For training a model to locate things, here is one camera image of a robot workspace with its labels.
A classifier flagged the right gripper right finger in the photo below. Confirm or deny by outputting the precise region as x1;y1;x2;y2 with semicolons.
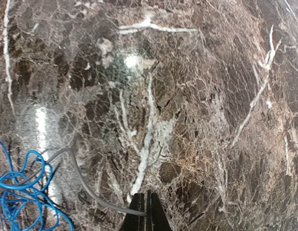
147;190;172;231

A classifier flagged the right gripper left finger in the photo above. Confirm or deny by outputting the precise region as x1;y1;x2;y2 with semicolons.
119;192;148;231

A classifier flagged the grey cable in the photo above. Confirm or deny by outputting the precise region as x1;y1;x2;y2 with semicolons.
0;148;148;217

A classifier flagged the blue cable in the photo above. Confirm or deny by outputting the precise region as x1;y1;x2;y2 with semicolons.
0;139;75;231

